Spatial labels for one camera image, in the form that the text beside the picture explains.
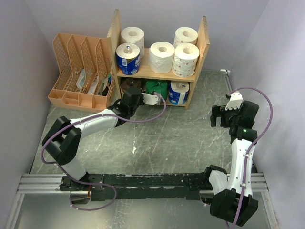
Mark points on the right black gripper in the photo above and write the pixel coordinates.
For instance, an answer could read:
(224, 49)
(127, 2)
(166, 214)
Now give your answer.
(218, 110)

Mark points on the blue roll with stick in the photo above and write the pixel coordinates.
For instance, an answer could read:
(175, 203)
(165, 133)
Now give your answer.
(178, 92)

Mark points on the floral white roll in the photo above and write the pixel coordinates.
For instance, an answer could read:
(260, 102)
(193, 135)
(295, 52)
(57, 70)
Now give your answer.
(185, 59)

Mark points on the green roll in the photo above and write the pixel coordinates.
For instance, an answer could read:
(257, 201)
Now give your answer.
(161, 87)

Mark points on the plain white roll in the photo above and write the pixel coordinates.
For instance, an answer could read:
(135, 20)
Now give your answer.
(161, 55)

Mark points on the floral paper roll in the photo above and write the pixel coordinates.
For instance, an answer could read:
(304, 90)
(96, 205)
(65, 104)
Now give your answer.
(135, 36)
(185, 35)

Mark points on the brown topped roll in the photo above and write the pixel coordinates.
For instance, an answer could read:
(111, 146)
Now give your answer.
(126, 83)

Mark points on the blue roll front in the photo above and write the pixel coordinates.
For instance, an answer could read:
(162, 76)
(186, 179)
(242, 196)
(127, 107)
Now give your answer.
(128, 57)

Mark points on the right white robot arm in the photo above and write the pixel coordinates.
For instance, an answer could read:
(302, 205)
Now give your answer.
(233, 197)

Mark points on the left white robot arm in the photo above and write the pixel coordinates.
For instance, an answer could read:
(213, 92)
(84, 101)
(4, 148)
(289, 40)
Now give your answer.
(62, 140)

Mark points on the wooden two-tier shelf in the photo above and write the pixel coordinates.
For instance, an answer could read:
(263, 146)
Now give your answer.
(145, 72)

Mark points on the items in file organizer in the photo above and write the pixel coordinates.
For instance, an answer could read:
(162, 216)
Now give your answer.
(97, 87)

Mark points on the orange plastic file organizer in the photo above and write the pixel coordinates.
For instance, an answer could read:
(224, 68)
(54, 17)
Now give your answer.
(74, 53)

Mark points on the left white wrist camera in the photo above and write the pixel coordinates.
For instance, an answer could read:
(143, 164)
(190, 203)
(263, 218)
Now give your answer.
(151, 99)

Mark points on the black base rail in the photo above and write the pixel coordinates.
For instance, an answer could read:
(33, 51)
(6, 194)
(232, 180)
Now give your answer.
(190, 186)

